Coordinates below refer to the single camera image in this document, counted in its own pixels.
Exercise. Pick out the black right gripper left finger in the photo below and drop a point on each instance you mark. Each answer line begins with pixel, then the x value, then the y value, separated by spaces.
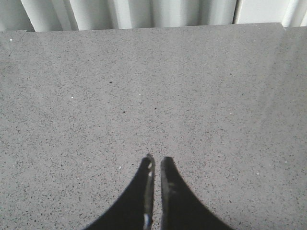
pixel 133 210

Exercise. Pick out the grey pleated curtain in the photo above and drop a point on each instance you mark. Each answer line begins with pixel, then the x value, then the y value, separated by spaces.
pixel 69 15

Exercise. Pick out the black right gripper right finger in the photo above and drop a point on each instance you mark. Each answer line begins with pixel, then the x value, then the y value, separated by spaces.
pixel 181 209

